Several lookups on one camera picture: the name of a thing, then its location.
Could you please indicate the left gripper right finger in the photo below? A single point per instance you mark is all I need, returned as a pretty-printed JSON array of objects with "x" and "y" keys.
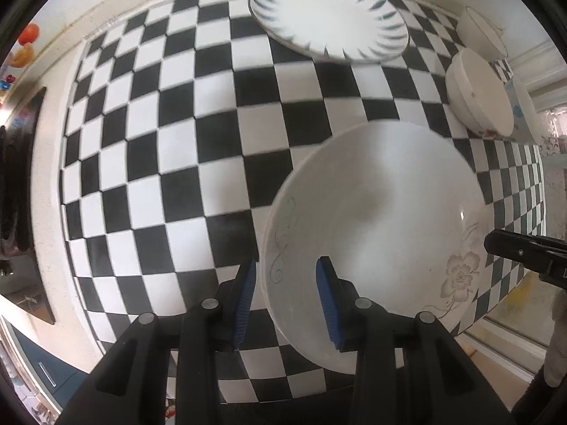
[{"x": 409, "y": 370}]

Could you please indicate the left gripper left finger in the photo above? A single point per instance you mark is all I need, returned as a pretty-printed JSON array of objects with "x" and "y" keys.
[{"x": 128, "y": 385}]

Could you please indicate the grey flower white plate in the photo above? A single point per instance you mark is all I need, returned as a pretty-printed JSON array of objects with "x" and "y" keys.
[{"x": 400, "y": 214}]

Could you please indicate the blue leaf pattern plate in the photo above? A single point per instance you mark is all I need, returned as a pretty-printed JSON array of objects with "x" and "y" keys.
[{"x": 346, "y": 31}]

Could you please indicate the blue cabinet door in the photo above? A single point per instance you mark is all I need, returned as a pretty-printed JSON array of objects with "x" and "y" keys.
[{"x": 36, "y": 373}]

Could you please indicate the white bowl blue pattern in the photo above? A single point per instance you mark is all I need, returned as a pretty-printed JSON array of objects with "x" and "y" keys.
[{"x": 527, "y": 127}]

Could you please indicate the white bowl red flowers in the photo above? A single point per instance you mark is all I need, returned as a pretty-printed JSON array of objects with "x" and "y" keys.
[{"x": 477, "y": 96}]

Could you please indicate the plain white bowl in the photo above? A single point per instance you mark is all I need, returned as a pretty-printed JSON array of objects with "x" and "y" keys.
[{"x": 477, "y": 34}]

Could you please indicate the black white checkered mat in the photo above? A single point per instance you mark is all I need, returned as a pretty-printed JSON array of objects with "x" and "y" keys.
[{"x": 184, "y": 121}]

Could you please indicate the colourful fruit wall sticker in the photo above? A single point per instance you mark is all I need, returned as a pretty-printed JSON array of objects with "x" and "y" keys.
[{"x": 21, "y": 55}]

